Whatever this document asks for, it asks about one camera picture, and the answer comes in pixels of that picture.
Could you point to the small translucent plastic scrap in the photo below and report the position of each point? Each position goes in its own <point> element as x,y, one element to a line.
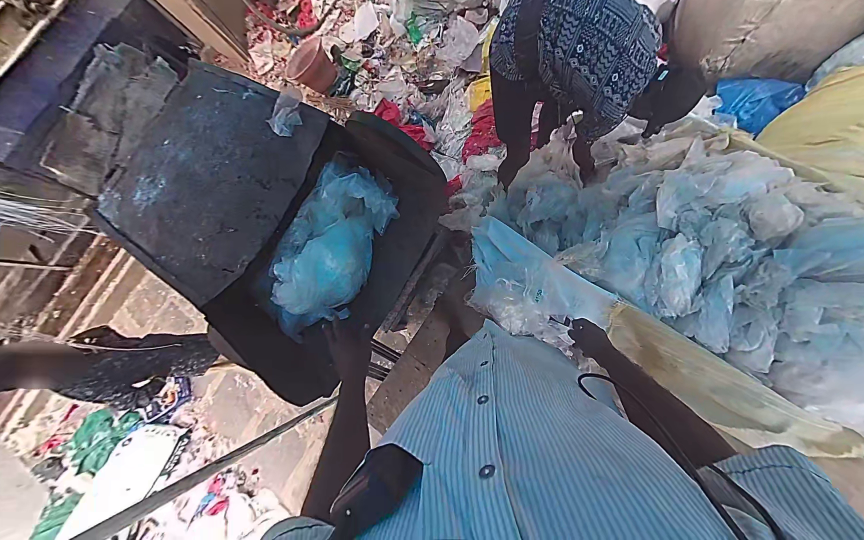
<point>285,114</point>

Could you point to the person's right hand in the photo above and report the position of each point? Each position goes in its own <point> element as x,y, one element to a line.
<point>592,340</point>

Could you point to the white and yellow woven sack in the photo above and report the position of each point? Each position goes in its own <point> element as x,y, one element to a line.
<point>687,360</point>

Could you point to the person's left fingers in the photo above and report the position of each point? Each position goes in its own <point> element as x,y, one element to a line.
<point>333,330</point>

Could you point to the person's left forearm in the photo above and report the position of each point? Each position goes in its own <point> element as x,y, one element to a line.
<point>342,435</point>

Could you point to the ragged grey sheet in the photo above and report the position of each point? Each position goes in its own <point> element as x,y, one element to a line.
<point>113,112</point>

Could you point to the heap of colourful waste scraps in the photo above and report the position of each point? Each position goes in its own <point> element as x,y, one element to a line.
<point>214,502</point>

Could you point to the clear plastic film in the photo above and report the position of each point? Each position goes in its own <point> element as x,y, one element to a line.
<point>526,300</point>

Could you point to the black pouch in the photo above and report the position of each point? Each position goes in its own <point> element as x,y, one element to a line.
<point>381,484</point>

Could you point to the person's right fingers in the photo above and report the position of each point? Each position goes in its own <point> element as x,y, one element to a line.
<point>577,331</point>

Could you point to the dark metal machine with hopper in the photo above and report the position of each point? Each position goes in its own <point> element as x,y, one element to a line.
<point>207,172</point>

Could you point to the person's body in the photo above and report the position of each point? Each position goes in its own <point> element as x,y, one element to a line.
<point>537,442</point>

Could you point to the reddish brown bucket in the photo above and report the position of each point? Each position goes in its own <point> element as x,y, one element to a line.
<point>312,65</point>

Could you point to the person's left hand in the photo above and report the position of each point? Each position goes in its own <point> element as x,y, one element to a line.
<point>348,351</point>

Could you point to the large beige sack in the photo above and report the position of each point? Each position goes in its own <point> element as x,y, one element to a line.
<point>769,34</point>

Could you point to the white printed sack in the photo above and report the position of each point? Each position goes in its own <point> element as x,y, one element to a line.
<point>128,476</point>

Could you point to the long metal rod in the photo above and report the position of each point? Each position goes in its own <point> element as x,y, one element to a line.
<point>214,466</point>

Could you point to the heap of mixed plastic waste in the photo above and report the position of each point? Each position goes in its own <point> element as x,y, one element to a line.
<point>402,82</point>

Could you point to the pile of plastic films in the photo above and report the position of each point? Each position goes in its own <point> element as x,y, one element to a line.
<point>702,232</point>

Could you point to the person's right forearm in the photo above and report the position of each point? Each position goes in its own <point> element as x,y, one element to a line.
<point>661,412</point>

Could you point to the large yellow sack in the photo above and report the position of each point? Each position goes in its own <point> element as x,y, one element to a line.
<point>844,124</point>

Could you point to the bluish plastic film bundle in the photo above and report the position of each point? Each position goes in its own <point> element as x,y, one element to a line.
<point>327,259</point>

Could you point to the blue plastic bag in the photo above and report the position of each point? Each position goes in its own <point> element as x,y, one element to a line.
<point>760,101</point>

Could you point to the green plastic bag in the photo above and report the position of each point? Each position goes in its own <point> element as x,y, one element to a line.
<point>96,440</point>

